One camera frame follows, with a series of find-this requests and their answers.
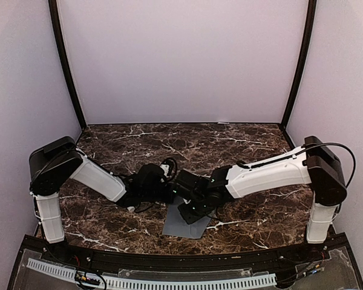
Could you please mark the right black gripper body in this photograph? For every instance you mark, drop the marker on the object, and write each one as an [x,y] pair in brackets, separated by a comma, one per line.
[199,210]

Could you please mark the light blue slotted cable duct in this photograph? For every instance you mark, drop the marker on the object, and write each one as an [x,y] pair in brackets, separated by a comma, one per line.
[151,280]

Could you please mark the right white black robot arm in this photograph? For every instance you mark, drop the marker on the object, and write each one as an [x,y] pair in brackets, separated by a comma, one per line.
[312,164]

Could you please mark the black curved front rail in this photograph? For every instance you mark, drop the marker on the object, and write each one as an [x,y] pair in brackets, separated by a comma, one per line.
[276,259]

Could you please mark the black corner post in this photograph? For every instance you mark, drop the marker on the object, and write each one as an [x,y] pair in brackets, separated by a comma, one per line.
[60,45]
[304,49]

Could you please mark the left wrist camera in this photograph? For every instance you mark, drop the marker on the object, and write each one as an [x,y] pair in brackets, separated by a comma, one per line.
[170,168]

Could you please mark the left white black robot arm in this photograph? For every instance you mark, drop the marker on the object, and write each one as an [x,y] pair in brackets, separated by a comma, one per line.
[55,163]

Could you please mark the right black corner post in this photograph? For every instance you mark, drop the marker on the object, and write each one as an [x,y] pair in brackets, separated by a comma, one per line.
[304,49]

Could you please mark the grey blue envelope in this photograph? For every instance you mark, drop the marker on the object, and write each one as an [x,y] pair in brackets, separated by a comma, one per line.
[176,226]

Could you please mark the left black corner post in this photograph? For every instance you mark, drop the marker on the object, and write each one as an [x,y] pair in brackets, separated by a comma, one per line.
[60,45]

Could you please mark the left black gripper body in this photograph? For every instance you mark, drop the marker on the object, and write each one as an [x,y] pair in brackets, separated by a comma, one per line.
[150,195]

